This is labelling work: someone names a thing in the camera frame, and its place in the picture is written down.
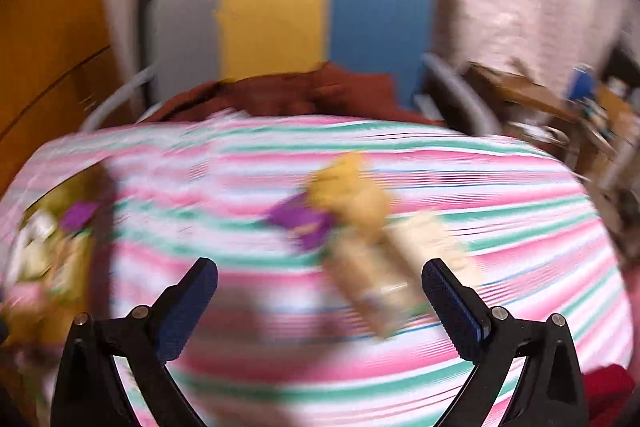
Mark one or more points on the tan long snack package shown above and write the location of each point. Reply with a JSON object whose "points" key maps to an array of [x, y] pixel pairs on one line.
{"points": [[385, 303]]}

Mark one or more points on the purple snack packet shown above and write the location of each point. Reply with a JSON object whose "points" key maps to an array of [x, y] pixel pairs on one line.
{"points": [[306, 228], [78, 216]]}

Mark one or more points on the wooden wardrobe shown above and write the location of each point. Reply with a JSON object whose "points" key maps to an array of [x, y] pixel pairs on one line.
{"points": [[57, 65]]}

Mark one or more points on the beige cardboard box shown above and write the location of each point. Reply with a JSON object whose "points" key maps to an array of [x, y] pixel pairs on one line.
{"points": [[407, 244]]}

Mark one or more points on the gold metal tray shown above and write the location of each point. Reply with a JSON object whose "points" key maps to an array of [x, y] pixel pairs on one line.
{"points": [[52, 276]]}

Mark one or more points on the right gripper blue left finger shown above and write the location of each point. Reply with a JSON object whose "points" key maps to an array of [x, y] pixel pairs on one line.
{"points": [[181, 306]]}

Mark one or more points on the black rolled mat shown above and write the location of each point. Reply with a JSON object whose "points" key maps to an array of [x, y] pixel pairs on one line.
{"points": [[142, 32]]}

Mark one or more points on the grey yellow blue chair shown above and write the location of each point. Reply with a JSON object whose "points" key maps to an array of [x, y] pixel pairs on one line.
{"points": [[194, 41]]}

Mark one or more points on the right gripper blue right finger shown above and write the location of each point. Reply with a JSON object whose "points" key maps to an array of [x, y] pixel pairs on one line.
{"points": [[463, 314]]}

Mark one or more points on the cluttered side desk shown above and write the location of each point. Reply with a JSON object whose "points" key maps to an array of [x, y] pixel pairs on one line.
{"points": [[592, 132]]}

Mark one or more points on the striped pink green bedsheet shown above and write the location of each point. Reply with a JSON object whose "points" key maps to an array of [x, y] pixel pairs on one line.
{"points": [[278, 344]]}

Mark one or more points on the small yellow plush toy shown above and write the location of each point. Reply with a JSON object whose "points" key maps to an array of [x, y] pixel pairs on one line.
{"points": [[350, 196]]}

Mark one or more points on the blue mug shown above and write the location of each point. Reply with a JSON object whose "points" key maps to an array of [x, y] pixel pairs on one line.
{"points": [[583, 84]]}

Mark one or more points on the dark red jacket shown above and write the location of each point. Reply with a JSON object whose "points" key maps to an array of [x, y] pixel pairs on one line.
{"points": [[329, 90]]}

